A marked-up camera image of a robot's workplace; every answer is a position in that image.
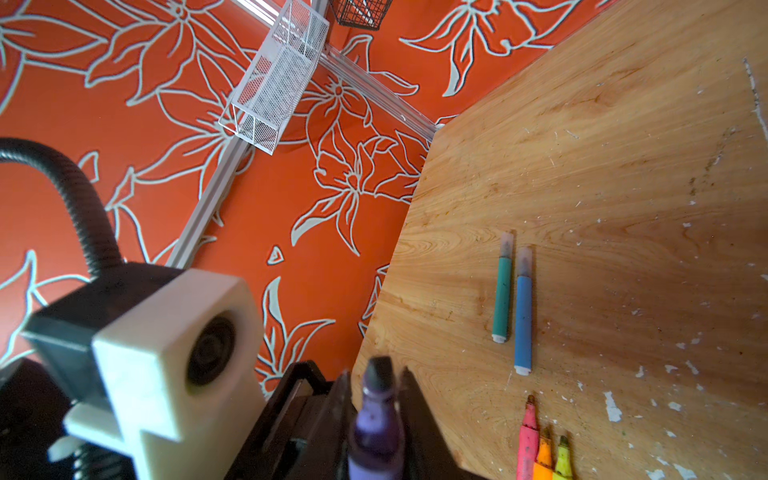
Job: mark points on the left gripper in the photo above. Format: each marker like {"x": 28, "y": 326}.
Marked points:
{"x": 282, "y": 429}

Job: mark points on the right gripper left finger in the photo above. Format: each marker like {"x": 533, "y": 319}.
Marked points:
{"x": 325, "y": 455}

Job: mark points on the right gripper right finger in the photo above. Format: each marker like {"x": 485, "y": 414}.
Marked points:
{"x": 426, "y": 454}

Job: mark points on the purple pen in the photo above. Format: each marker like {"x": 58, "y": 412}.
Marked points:
{"x": 376, "y": 440}

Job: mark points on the yellow pen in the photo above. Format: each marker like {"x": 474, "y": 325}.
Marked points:
{"x": 563, "y": 467}

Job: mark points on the green pen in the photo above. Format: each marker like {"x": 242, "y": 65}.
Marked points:
{"x": 499, "y": 330}

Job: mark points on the blue pen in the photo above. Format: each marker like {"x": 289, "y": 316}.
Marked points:
{"x": 523, "y": 312}

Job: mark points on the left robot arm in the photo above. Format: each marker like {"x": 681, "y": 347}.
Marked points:
{"x": 34, "y": 442}

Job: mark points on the red pen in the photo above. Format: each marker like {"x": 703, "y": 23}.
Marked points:
{"x": 528, "y": 442}

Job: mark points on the orange pen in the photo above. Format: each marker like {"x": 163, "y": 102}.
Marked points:
{"x": 543, "y": 466}

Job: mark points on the clear plastic bin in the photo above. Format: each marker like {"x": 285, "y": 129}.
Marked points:
{"x": 262, "y": 104}

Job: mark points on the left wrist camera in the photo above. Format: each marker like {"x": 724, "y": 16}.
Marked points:
{"x": 159, "y": 366}

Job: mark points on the black wire basket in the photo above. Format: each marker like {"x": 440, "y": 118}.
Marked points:
{"x": 361, "y": 14}

